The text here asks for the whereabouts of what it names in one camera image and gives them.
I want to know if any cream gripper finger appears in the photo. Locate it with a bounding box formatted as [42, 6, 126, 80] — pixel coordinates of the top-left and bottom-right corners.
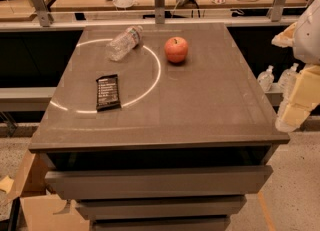
[275, 64, 320, 132]
[271, 22, 297, 48]

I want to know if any red apple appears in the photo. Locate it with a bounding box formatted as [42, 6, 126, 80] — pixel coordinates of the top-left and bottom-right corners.
[164, 37, 188, 63]

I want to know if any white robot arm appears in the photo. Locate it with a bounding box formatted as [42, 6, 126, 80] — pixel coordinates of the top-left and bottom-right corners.
[272, 0, 320, 132]

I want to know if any water bottle on shelf right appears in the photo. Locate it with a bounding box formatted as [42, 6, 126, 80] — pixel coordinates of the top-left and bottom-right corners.
[278, 63, 299, 91]

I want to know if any water bottle on shelf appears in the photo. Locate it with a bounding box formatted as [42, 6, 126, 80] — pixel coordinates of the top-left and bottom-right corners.
[278, 63, 299, 91]
[257, 65, 274, 92]

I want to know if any water bottle on shelf left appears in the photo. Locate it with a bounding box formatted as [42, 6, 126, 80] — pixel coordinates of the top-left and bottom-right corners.
[257, 65, 274, 92]

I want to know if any grey drawer cabinet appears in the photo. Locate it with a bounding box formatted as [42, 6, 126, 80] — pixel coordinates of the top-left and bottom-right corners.
[30, 23, 288, 231]

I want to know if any clear plastic water bottle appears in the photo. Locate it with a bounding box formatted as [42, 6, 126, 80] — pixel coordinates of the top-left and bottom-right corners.
[106, 26, 143, 61]

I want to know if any white bowl on desk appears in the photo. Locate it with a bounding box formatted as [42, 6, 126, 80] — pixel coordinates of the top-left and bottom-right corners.
[113, 0, 134, 9]

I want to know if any black snack bar wrapper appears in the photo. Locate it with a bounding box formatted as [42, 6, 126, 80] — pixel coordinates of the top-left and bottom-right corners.
[96, 74, 121, 111]

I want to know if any cardboard box on floor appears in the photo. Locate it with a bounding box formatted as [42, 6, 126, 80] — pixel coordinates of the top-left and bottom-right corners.
[7, 150, 90, 231]

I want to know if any metal rail bracket middle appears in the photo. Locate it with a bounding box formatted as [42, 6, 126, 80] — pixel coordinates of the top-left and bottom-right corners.
[154, 0, 165, 24]

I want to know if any metal rail bracket left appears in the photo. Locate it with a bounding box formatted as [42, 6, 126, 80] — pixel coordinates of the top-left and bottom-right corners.
[31, 0, 52, 27]

